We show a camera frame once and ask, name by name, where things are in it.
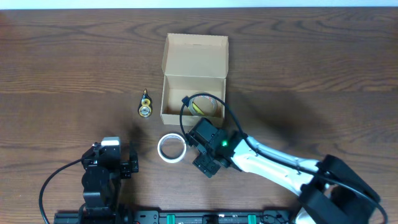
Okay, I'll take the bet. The white tape roll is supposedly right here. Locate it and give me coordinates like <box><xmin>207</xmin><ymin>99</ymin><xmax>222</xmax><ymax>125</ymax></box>
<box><xmin>157</xmin><ymin>133</ymin><xmax>187</xmax><ymax>164</ymax></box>

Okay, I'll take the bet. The clear tape roll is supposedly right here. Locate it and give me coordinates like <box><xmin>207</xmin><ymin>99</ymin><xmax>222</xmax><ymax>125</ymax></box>
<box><xmin>194</xmin><ymin>95</ymin><xmax>218</xmax><ymax>116</ymax></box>

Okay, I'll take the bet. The yellow highlighter pen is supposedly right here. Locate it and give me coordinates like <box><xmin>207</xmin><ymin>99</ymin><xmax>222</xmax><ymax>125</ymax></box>
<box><xmin>182</xmin><ymin>96</ymin><xmax>205</xmax><ymax>116</ymax></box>

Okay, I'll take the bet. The yellow black correction tape dispenser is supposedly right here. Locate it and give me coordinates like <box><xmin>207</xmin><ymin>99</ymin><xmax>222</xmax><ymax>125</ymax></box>
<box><xmin>137</xmin><ymin>89</ymin><xmax>152</xmax><ymax>118</ymax></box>

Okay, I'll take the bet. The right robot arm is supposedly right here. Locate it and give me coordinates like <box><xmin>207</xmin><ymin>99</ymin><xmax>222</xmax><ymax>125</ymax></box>
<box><xmin>186</xmin><ymin>129</ymin><xmax>385</xmax><ymax>223</ymax></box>

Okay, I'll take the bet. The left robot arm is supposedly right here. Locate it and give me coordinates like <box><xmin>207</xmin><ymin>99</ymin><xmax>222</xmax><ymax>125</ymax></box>
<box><xmin>81</xmin><ymin>137</ymin><xmax>139</xmax><ymax>217</ymax></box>

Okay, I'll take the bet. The open cardboard box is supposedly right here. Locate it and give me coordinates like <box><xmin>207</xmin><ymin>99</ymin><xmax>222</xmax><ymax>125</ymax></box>
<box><xmin>160</xmin><ymin>33</ymin><xmax>229</xmax><ymax>125</ymax></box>

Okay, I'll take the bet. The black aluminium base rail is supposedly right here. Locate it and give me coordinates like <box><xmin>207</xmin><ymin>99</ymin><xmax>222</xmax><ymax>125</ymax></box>
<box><xmin>54</xmin><ymin>210</ymin><xmax>291</xmax><ymax>224</ymax></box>

